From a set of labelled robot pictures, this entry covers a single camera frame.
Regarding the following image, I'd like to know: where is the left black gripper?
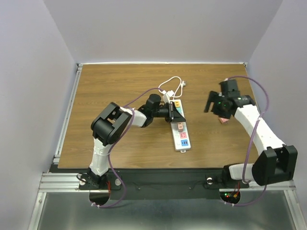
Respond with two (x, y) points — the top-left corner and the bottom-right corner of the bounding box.
(152, 101), (185, 123)

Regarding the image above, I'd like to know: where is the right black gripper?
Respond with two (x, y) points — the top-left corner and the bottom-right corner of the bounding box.
(202, 91), (231, 119)

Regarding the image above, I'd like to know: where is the brown pink charger plug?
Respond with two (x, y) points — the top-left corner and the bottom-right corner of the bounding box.
(177, 122), (184, 132)

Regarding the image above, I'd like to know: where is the white power strip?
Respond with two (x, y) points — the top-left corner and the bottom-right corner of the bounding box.
(170, 99), (191, 153)

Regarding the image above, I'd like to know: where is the pink orange charger plug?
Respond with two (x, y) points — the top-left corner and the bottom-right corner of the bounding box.
(219, 117), (229, 124)

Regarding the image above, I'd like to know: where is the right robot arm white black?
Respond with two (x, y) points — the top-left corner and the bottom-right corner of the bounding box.
(204, 91), (298, 187)

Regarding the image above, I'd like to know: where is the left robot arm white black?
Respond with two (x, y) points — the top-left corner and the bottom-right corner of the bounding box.
(86, 94), (186, 189)

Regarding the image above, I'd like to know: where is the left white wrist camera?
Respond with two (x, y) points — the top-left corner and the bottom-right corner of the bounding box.
(162, 90), (174, 103)

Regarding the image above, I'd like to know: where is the white power strip cord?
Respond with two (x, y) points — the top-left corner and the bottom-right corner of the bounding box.
(158, 76), (188, 96)

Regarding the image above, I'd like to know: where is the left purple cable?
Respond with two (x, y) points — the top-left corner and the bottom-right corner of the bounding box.
(90, 88), (166, 208)

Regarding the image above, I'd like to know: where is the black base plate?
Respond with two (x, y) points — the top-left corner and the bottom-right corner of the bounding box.
(53, 168), (248, 206)

